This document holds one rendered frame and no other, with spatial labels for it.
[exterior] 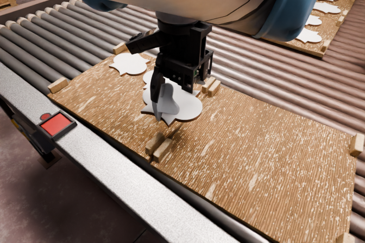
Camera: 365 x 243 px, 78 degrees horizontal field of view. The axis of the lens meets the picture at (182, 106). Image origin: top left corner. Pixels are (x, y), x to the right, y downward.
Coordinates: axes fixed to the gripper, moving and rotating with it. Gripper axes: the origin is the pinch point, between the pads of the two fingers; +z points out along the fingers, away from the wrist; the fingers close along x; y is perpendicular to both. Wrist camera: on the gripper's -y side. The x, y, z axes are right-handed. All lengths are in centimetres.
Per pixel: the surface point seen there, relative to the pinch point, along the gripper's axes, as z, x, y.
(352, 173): 11.3, 13.4, 40.6
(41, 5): 12, 31, -107
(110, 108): 11.9, -2.6, -20.4
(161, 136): 9.2, -3.8, -0.6
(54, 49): 14, 10, -66
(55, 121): 12.8, -14.4, -30.2
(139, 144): 11.8, -7.3, -5.0
